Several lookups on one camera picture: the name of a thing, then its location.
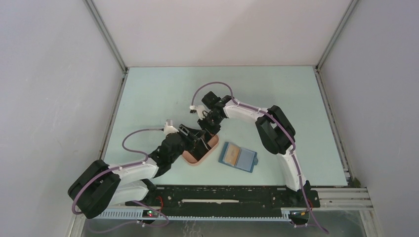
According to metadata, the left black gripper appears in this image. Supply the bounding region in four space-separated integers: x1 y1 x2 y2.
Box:
169 124 205 163

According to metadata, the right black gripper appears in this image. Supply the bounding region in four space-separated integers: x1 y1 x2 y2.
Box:
198 113 224 143

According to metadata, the pink oval tray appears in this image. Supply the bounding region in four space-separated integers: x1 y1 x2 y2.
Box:
181 134 219 166

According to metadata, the gold credit card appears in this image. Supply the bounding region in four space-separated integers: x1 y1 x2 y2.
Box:
224 144 240 165

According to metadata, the blue card holder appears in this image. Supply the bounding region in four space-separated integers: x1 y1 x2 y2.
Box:
218 142 258 173

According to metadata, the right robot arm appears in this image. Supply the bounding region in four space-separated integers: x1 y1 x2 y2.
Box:
190 91 311 206

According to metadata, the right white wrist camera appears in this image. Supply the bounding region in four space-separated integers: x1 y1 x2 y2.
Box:
189 105 205 119

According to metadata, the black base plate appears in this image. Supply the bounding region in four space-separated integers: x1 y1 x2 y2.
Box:
141 185 320 218

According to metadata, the aluminium frame rail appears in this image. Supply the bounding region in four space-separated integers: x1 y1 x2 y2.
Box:
73 186 374 223

